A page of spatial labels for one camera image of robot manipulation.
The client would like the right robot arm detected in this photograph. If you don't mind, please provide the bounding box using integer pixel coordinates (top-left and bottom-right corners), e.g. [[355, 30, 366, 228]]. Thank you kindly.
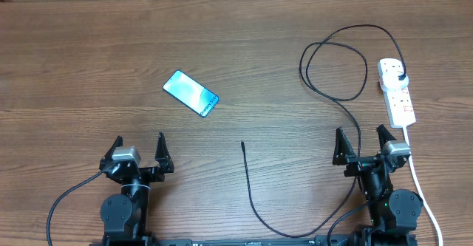
[[326, 125, 423, 246]]

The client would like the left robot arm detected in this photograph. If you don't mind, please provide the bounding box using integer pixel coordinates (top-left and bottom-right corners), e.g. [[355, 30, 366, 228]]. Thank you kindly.
[[99, 133, 174, 245]]

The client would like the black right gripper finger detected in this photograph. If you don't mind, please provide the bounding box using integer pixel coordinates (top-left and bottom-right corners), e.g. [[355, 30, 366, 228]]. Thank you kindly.
[[376, 124, 396, 151], [332, 127, 355, 165]]

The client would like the white power strip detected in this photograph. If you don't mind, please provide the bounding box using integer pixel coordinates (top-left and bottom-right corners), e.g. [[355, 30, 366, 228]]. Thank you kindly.
[[378, 58, 416, 129]]

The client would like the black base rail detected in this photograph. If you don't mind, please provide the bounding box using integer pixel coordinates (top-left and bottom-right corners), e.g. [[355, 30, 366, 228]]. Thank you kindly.
[[92, 234, 418, 246]]

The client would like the blue-screen smartphone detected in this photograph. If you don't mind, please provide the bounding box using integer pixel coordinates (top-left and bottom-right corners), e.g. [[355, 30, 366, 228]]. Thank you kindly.
[[163, 70, 220, 117]]

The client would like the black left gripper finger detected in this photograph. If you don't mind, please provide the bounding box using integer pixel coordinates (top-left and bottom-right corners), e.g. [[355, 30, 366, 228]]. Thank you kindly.
[[103, 136, 123, 160], [154, 132, 174, 174]]

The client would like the white charger plug adapter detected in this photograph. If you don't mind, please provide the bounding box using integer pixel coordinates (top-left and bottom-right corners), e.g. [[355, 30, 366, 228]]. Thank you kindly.
[[380, 71, 409, 92]]

